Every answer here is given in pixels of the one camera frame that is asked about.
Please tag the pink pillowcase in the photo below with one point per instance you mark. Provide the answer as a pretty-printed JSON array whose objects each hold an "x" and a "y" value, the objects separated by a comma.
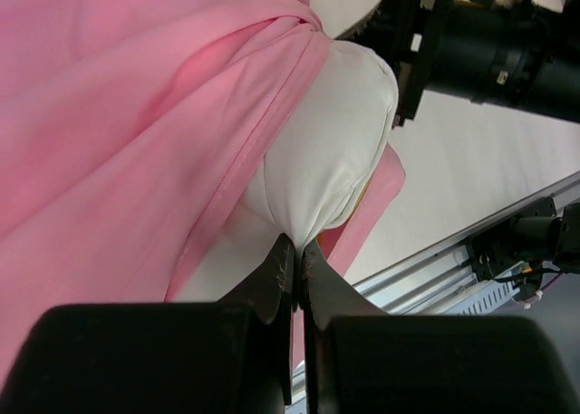
[{"x": 129, "y": 130}]

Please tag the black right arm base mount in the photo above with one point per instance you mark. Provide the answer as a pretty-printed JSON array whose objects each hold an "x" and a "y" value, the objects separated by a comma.
[{"x": 530, "y": 235}]

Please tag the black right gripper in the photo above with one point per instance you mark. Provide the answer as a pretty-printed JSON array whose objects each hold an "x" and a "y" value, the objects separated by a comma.
[{"x": 509, "y": 53}]

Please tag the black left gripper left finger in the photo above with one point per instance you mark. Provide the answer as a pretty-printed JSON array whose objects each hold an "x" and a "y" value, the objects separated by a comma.
[{"x": 230, "y": 356}]

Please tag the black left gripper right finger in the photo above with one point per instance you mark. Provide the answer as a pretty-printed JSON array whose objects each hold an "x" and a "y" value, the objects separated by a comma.
[{"x": 359, "y": 359}]

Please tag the slotted cable duct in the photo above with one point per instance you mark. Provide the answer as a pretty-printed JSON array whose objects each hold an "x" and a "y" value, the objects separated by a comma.
[{"x": 484, "y": 298}]

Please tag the white pillow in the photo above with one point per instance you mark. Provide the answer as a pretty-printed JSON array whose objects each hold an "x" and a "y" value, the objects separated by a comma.
[{"x": 327, "y": 177}]

